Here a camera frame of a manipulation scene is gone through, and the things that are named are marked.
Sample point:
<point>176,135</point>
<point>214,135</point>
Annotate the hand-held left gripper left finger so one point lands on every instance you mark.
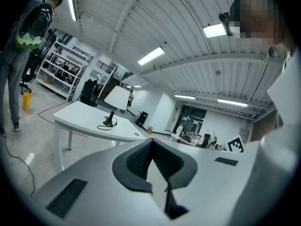
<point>98,173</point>

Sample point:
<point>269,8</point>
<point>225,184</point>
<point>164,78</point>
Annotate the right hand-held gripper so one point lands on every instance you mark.
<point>235,145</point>

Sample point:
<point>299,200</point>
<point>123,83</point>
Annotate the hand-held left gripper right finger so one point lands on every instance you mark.
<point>211,182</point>

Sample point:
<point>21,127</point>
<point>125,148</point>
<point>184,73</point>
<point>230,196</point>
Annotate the white board panel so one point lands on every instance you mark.
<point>117,98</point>

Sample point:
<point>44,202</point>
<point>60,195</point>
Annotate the long ceiling light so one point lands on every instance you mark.
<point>232,102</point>
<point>214,30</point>
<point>184,97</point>
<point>151,55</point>
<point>71,5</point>

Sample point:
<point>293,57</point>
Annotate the cluttered workbench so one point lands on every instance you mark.
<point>192,138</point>

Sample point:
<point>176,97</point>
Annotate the white table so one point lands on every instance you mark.
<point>80,116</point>

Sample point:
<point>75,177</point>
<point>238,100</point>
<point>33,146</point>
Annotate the small tan bag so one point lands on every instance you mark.
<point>149,130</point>

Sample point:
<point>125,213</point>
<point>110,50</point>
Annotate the black suitcase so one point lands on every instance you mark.
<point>142,119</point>

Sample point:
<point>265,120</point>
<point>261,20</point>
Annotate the black office chair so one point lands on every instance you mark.
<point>89,91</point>
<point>27,75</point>

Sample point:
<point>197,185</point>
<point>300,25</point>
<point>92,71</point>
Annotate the black staircase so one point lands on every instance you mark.
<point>115,86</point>

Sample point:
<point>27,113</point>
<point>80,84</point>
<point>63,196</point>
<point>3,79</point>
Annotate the white shelf rack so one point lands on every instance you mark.
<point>56,82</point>

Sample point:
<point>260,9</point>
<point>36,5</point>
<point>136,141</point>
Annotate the yellow bin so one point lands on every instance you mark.
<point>27,101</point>

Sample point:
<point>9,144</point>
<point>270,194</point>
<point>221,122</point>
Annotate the person's head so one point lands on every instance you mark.
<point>256,18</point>

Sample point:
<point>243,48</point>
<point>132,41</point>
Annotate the green black backpack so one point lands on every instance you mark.
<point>37,22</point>

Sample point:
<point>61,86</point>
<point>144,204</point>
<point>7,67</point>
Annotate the black head-mounted camera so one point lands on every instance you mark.
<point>225,23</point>

